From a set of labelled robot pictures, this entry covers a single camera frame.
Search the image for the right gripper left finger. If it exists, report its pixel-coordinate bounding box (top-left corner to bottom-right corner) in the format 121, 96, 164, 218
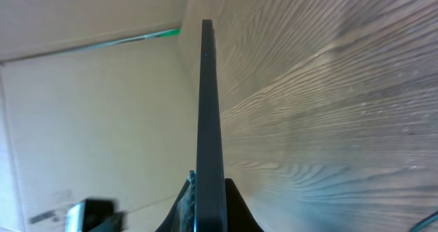
156, 170, 196, 232

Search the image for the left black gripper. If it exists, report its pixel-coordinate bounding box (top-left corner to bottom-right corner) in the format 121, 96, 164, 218
64, 198, 126, 232

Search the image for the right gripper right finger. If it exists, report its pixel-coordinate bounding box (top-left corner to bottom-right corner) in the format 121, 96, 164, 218
225, 178, 263, 232

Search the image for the blue-screen Samsung smartphone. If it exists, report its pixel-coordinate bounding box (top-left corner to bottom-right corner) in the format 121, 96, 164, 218
194, 19, 227, 232

